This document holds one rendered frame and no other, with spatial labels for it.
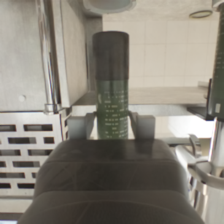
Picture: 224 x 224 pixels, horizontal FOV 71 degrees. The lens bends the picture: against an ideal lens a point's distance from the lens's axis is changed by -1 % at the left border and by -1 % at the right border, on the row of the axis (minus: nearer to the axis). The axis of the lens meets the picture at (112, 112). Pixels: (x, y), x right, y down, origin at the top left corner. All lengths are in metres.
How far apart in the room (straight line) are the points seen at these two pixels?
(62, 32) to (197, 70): 1.69
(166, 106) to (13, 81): 0.21
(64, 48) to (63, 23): 0.03
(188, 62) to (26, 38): 1.65
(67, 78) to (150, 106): 0.13
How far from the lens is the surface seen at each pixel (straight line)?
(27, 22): 0.24
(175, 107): 0.26
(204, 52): 1.86
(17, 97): 0.24
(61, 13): 0.21
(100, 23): 0.45
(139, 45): 1.66
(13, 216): 0.34
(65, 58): 0.20
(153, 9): 0.42
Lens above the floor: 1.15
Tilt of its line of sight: 14 degrees up
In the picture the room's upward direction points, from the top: 179 degrees clockwise
